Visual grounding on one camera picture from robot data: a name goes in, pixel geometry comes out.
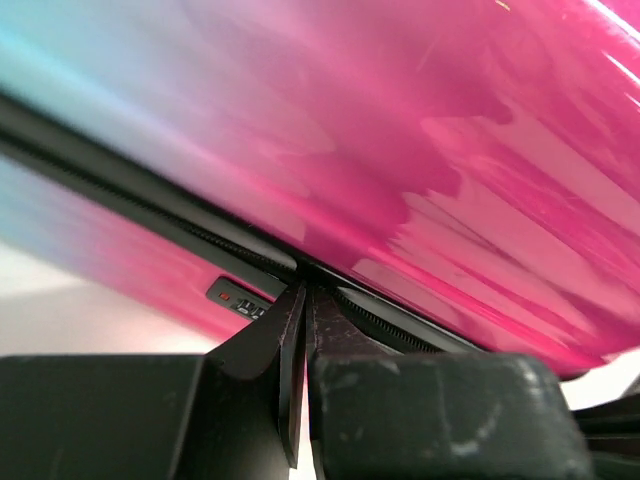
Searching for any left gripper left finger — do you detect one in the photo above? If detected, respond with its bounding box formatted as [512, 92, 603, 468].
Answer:
[1, 282, 306, 479]

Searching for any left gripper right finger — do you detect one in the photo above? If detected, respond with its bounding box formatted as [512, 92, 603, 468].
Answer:
[306, 287, 595, 479]

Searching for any pink and teal kids suitcase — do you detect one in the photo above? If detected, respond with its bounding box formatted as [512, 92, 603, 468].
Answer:
[1, 1, 639, 373]

